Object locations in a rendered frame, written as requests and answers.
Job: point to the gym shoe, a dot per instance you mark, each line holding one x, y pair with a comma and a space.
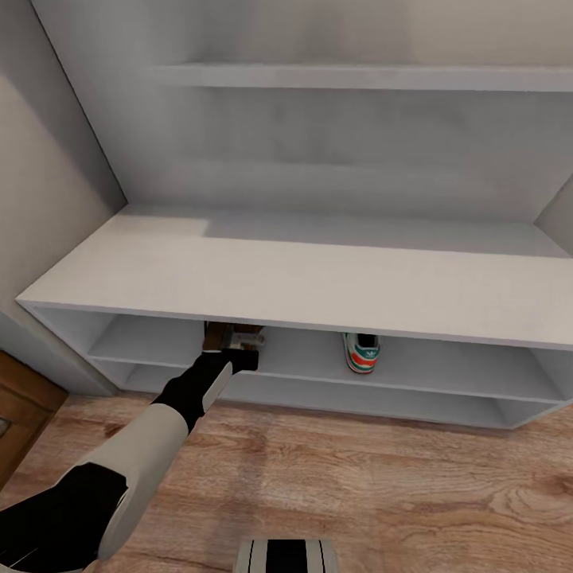
361, 351

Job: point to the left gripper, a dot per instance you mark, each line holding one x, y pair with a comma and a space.
248, 360

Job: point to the door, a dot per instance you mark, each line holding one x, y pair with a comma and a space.
28, 403

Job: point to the sandal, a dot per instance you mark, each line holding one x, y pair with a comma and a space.
246, 328
215, 333

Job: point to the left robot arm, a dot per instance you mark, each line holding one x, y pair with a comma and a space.
97, 504

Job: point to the robot trunk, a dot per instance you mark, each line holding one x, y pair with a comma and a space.
286, 556

